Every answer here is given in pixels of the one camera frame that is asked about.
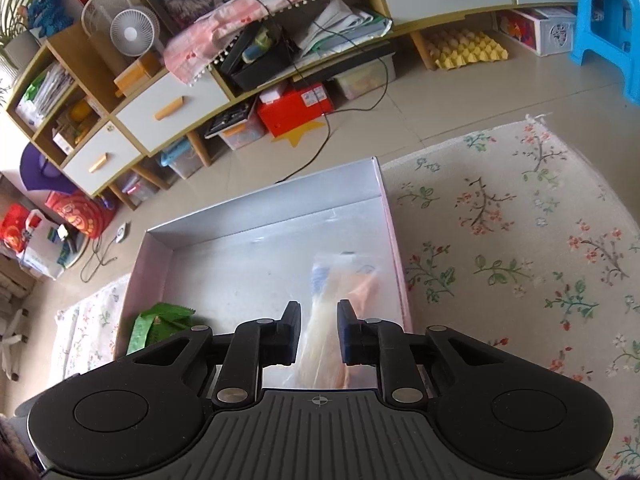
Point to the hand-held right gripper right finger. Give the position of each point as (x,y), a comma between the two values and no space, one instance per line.
(345,332)

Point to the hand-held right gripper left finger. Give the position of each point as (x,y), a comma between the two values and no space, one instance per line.
(293,332)

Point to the white translucent snack packet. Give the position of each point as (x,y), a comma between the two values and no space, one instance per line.
(320,320)

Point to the pink cardboard box silver inside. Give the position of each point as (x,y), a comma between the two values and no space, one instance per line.
(240,240)

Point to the green snack packet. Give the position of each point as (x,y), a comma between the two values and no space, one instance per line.
(155,325)

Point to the white power adapter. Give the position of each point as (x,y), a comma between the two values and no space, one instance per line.
(121,234)

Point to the clear storage bin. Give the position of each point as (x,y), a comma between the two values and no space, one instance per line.
(362,80)
(242,135)

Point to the blue lid storage bin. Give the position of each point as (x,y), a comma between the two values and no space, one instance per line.
(182,160)

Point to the red cardboard box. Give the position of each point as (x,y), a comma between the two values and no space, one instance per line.
(290,112)

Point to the red printed bag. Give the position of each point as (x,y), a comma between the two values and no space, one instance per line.
(80,215)

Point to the white bag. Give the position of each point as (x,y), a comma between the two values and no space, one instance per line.
(42,255)

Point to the black plastic case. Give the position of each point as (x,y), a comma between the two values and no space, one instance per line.
(250,67)

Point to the white chair base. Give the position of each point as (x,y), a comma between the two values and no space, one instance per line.
(12,340)

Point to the small wooden box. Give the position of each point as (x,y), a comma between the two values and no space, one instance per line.
(137,75)

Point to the pink floral cloth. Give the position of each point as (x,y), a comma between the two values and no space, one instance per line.
(210,37)

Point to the stack of papers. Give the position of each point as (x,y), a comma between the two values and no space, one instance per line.
(340,25)

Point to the yellow egg tray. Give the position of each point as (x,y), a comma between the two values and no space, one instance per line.
(465,47)

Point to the white desk fan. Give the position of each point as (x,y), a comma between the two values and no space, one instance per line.
(132,32)

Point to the wooden cabinet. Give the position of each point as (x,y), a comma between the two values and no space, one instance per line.
(75,55)

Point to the white box red print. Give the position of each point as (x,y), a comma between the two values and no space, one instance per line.
(540,30)

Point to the white round fan grille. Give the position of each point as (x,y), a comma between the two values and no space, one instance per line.
(97,7)

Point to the potted green plant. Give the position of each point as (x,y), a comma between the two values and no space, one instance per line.
(17,45)

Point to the blue ornament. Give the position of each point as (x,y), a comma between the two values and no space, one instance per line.
(50,12)

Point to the blue plastic stool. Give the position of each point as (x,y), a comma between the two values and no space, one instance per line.
(600,20)

